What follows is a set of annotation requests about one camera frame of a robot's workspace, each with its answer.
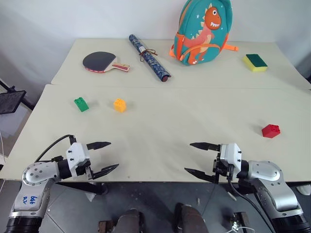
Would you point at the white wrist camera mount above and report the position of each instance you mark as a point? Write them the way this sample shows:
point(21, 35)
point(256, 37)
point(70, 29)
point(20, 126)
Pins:
point(231, 153)
point(77, 153)

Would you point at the black table tennis paddle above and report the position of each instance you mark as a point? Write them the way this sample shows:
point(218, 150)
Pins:
point(98, 61)

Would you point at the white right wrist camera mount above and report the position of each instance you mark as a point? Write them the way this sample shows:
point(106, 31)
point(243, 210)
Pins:
point(231, 153)

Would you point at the teal dinosaur backpack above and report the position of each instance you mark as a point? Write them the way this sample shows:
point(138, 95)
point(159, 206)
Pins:
point(201, 31)

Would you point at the yellow toy brick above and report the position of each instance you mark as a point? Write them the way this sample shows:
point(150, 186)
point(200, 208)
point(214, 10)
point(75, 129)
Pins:
point(120, 105)

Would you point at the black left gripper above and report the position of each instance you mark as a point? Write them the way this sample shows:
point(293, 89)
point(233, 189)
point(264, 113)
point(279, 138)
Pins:
point(89, 171)

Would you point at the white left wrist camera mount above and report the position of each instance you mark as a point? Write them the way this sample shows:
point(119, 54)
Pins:
point(77, 153)

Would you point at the black panel on stand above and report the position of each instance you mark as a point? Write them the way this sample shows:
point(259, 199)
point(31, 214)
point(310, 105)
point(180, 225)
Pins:
point(9, 102)

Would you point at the yellow green sponge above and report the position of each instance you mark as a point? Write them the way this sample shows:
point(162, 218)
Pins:
point(255, 62)

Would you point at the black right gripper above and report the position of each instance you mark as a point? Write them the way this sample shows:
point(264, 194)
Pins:
point(221, 168)

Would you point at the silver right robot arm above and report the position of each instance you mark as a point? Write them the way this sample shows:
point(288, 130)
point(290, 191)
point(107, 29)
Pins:
point(274, 184)

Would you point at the rolled blue patterned scroll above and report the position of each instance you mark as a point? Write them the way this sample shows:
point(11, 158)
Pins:
point(148, 55)

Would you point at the red toy brick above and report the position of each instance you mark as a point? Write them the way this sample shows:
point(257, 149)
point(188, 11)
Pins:
point(270, 131)

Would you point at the green toy brick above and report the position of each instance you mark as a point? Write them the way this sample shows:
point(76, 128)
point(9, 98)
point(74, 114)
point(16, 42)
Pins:
point(82, 104)

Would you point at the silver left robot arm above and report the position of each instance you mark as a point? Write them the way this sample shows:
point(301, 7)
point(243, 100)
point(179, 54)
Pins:
point(34, 191)

